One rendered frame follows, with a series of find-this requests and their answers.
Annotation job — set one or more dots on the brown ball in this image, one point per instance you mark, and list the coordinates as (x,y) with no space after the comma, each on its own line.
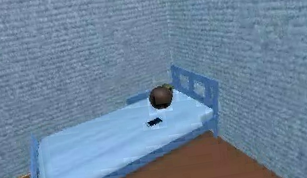
(160,97)

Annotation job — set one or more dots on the blue bed with white mattress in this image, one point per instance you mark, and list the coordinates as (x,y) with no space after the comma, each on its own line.
(102,145)

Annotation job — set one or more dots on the green tennis ball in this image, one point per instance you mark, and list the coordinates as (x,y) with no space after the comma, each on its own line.
(168,86)

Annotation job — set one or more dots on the black cellphone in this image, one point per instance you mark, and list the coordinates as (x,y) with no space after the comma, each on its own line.
(154,121)

